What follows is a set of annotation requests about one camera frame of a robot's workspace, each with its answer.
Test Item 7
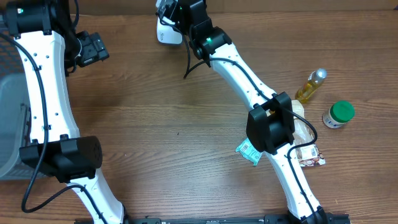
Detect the teal tissue pack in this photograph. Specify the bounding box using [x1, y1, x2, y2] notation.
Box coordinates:
[235, 138, 262, 166]

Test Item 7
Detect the yellow oil bottle silver cap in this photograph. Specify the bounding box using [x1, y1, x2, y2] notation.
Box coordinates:
[295, 68, 328, 103]

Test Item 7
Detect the white black barcode scanner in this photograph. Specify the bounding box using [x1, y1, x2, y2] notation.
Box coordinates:
[156, 0, 184, 45]

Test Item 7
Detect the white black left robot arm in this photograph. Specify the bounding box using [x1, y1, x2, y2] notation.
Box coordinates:
[2, 1, 129, 223]

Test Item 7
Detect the green lid jar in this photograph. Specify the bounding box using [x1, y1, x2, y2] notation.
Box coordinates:
[322, 101, 355, 129]

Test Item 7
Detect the grey plastic shopping basket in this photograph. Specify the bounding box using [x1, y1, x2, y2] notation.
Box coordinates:
[0, 14, 47, 181]

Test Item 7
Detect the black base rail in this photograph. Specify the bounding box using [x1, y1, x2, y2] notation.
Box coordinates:
[74, 213, 351, 224]

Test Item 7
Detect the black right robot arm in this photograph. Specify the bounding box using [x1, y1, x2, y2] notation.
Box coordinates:
[155, 0, 328, 223]

